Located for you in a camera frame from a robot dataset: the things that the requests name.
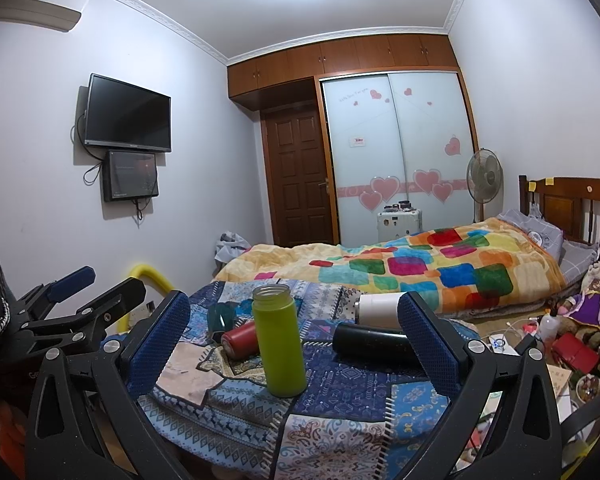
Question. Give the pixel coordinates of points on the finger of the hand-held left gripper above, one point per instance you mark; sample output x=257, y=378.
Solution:
x=72, y=280
x=107, y=305

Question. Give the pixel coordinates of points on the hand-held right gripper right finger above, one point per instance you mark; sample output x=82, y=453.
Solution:
x=429, y=347

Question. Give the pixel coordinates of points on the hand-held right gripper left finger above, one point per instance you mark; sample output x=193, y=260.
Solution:
x=159, y=347

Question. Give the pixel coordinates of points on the white cup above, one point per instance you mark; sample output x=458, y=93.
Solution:
x=380, y=308

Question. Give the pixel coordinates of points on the dark teal cup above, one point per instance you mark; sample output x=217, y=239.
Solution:
x=222, y=317

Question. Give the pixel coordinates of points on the red cup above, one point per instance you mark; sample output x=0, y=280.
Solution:
x=240, y=342

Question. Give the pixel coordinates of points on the yellow foam tube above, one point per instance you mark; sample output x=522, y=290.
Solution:
x=152, y=277

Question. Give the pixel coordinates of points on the colourful checked blanket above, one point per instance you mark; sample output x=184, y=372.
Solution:
x=405, y=265

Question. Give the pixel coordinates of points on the blue patchwork cloth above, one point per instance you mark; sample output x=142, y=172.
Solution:
x=240, y=410

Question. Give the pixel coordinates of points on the green open bottle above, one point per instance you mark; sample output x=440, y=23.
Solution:
x=278, y=345

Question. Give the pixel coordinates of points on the clear plastic bottle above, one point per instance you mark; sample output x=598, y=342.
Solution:
x=548, y=332

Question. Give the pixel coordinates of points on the grey clothes pile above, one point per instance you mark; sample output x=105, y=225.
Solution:
x=232, y=247

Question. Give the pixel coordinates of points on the white suitcase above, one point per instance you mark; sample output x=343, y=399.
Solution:
x=399, y=225

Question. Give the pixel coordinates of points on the red box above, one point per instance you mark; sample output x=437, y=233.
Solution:
x=575, y=352

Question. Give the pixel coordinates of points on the grey pillow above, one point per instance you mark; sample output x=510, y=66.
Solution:
x=535, y=232

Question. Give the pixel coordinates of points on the orange cloth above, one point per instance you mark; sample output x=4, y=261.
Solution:
x=7, y=430

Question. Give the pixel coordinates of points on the bowl of small beads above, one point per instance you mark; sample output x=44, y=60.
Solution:
x=588, y=388

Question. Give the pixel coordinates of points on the standing fan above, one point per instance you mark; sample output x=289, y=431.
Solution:
x=485, y=172

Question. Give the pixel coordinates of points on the wooden bed headboard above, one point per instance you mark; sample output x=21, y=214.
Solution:
x=562, y=207

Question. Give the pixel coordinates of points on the wardrobe with heart stickers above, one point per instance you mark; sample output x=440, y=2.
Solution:
x=395, y=150

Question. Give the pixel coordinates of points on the brown wooden door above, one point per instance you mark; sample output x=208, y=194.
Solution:
x=297, y=175

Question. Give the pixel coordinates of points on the white air conditioner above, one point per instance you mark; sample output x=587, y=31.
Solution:
x=35, y=7

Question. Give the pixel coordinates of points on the wooden overhead cabinets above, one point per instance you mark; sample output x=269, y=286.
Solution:
x=330, y=60

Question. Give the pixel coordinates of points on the small wall monitor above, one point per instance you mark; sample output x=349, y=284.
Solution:
x=130, y=176

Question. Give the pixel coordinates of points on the wall television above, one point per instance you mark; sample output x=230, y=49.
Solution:
x=127, y=112

